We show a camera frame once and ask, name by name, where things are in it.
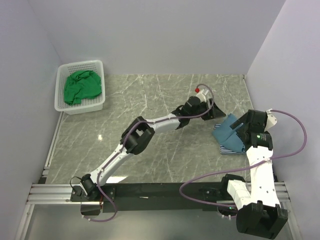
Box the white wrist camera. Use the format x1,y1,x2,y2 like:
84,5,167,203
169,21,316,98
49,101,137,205
195,87,210,103
264,108,278,132

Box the white plastic laundry basket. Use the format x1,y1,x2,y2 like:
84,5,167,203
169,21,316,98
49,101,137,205
54,60,106,115

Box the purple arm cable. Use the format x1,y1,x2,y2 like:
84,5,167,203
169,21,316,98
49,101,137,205
96,84,215,223
179,109,308,207

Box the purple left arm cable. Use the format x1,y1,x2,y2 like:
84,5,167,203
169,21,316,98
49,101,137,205
96,84,215,223

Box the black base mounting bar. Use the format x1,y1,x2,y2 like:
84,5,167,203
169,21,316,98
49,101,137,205
70,182,217,216

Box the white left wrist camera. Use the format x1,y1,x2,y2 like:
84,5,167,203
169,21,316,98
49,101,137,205
195,87,210,103

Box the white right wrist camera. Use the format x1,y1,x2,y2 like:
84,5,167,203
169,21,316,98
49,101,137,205
264,108,278,132

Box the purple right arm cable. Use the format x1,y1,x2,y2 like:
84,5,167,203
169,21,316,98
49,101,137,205
179,109,308,207

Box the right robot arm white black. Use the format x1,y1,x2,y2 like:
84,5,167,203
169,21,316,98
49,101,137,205
219,109,288,240

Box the blue white striped tank top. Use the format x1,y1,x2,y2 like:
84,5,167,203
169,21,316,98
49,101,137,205
219,144,246,155

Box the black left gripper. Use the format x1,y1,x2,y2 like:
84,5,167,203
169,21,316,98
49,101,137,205
189,98,226,121

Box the teal tank top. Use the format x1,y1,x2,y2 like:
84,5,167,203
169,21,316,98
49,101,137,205
212,113,245,148

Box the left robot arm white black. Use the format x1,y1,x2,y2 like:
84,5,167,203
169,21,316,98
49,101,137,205
71,96,226,201

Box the green tank top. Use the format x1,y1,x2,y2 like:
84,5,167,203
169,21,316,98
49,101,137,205
63,70,102,106

